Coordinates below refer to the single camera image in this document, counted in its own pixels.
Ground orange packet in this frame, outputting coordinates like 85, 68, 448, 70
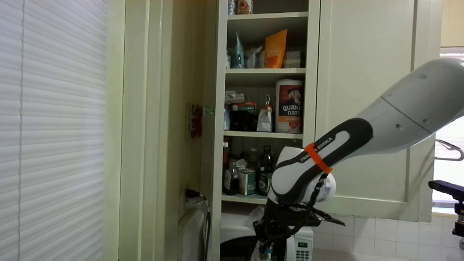
264, 29, 288, 69

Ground red ornament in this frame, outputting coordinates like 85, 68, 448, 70
190, 104, 204, 139

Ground green tin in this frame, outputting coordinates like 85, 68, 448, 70
238, 167, 257, 196

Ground green and red box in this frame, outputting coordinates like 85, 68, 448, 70
231, 102, 257, 132

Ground white window blinds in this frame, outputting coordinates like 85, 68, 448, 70
0, 0, 108, 261

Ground white plastic bag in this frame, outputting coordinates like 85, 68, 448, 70
245, 45, 265, 69

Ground small grey box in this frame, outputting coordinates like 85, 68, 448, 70
282, 50, 302, 69

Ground white microwave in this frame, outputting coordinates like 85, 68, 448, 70
220, 212, 314, 261

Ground hanging plastic bag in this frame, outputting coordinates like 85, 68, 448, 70
184, 188, 212, 261

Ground oats canister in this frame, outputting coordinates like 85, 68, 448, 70
274, 79, 305, 134

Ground wire hanger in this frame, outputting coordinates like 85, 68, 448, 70
435, 139, 464, 162

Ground white and green packet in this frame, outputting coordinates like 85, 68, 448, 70
258, 241, 273, 261

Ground blue packet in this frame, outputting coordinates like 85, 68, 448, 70
231, 32, 246, 69

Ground cream upper cabinet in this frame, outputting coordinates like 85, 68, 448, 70
119, 0, 443, 261

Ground white paper bag with clip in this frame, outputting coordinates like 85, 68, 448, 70
256, 95, 273, 132

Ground camera on mount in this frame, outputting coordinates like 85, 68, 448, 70
428, 180, 464, 250

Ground tall dark glass bottle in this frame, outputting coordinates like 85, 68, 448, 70
258, 145, 274, 196

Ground open cabinet door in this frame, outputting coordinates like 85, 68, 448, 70
119, 0, 219, 261

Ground closed cabinet door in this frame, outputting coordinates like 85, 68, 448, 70
315, 0, 437, 222

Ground window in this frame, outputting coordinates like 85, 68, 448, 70
433, 46, 464, 215

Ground dark bottle with label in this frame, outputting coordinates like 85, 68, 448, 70
223, 157, 240, 196

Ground crumpled clear bag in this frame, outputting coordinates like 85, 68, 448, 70
225, 91, 245, 104

